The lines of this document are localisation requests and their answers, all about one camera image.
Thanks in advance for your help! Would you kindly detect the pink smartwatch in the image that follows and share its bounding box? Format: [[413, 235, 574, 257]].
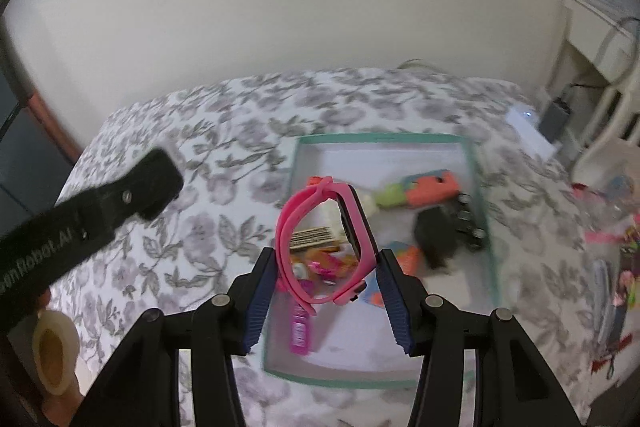
[[275, 176, 377, 319]]

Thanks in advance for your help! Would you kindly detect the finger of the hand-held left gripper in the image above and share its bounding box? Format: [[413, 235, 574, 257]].
[[99, 148, 185, 229]]

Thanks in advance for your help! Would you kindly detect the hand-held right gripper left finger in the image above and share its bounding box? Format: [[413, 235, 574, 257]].
[[92, 247, 278, 427]]

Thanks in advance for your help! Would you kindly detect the white shelf unit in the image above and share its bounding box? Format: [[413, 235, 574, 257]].
[[547, 0, 640, 188]]

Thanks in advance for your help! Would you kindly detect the dark glass cabinet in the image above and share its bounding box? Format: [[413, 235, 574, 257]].
[[0, 72, 76, 228]]

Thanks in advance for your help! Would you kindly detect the cream rubber finger loop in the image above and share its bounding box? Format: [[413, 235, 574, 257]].
[[32, 310, 81, 396]]

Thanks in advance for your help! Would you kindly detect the purple tube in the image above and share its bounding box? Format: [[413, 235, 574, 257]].
[[289, 301, 316, 355]]

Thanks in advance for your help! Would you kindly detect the white device with light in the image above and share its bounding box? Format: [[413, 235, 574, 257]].
[[505, 107, 559, 160]]

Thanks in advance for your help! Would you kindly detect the person's left hand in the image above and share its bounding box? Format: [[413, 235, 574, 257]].
[[38, 288, 82, 427]]

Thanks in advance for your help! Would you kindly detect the white box with teal rim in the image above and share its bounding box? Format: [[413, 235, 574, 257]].
[[262, 133, 501, 390]]

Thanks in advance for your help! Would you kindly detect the black charger adapter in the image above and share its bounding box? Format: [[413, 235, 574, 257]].
[[414, 207, 459, 271]]

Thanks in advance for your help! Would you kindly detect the red and white glue bottle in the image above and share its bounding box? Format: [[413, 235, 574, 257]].
[[306, 176, 377, 216]]

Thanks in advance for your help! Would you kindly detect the green plastic toy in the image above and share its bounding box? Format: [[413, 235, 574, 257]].
[[375, 184, 409, 208]]

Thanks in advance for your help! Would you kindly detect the pile of colourful toys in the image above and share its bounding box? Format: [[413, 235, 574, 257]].
[[574, 177, 640, 380]]

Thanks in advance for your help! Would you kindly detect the coral and grey plastic holder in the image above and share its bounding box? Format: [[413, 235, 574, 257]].
[[404, 171, 459, 208]]

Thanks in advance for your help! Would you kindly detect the grey floral blanket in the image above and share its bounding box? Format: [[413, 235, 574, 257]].
[[47, 67, 601, 427]]

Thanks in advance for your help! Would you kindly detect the coral case with blue edge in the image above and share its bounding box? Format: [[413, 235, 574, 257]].
[[365, 241, 422, 308]]

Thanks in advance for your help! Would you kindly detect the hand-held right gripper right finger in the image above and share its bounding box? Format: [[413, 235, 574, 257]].
[[375, 248, 583, 427]]

